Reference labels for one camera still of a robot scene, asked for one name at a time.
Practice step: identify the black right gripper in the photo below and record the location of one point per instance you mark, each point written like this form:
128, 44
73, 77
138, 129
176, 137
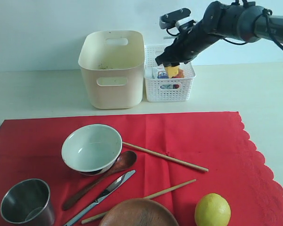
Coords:
186, 47

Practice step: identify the yellow cheese wedge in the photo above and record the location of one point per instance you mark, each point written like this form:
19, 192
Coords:
172, 71

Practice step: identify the white blue milk carton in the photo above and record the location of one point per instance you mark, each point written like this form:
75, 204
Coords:
159, 72

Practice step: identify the orange fried food piece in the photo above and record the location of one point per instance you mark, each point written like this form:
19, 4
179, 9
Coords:
180, 74

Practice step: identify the yellow lemon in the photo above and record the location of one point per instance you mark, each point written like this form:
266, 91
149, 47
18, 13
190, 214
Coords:
212, 210

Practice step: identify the red sausage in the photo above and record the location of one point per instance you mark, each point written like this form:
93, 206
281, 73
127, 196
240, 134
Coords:
177, 85

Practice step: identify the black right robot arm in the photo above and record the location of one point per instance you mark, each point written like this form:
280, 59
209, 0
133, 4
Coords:
241, 20

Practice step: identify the white woven plastic basket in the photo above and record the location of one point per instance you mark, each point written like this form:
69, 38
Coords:
153, 91

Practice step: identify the cream plastic bin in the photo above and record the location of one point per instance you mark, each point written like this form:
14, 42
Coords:
112, 67

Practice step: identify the upper wooden chopstick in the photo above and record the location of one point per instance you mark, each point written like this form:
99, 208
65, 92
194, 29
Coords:
184, 163

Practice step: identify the wooden chopstick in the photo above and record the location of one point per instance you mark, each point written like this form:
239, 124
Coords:
184, 163
151, 196

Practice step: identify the brown wooden spoon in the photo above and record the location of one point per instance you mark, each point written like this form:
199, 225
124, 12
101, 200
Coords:
123, 162

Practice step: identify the white ceramic bowl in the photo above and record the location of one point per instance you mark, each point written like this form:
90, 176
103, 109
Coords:
92, 150

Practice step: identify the steel table knife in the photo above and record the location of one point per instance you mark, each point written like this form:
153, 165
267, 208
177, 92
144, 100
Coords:
104, 194

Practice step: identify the lower wooden chopstick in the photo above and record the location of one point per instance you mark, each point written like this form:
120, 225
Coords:
151, 196

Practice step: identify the brown wooden plate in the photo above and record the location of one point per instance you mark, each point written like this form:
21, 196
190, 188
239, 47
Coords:
139, 212

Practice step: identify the red table cloth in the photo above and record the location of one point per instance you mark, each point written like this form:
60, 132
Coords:
31, 148

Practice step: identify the stainless steel cup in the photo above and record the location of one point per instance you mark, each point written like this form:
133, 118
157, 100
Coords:
28, 204

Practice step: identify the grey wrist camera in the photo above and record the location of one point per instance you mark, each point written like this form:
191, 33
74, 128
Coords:
169, 20

